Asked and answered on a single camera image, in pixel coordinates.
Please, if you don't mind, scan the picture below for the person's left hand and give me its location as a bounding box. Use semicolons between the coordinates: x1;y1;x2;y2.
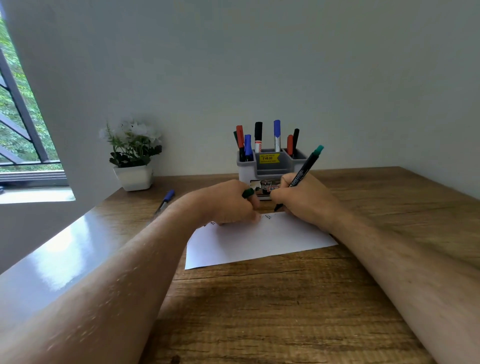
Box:
175;179;262;229

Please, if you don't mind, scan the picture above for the person's right hand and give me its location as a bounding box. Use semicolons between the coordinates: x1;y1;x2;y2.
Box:
269;172;341;234

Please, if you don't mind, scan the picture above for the black marker with teal end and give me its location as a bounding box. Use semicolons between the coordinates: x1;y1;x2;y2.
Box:
274;145;325;212

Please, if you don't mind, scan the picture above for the person's right forearm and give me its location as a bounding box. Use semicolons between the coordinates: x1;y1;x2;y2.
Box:
329;204;480;364

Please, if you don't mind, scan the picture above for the person's left forearm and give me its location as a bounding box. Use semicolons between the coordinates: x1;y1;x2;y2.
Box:
0;195;203;364

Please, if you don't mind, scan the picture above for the grey desk organizer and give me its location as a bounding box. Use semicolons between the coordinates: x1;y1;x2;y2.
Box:
236;148;309;202

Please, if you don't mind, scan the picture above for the white paper sheet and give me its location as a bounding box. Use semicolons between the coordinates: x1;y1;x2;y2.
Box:
184;211;339;271

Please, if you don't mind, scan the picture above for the blue ballpoint pen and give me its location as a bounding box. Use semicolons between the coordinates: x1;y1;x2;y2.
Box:
151;189;176;222

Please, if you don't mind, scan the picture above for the white potted flower plant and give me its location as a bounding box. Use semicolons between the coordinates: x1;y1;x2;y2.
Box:
99;119;163;192

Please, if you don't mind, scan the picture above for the dark metal window frame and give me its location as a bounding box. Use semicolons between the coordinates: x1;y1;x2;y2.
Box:
0;47;69;188

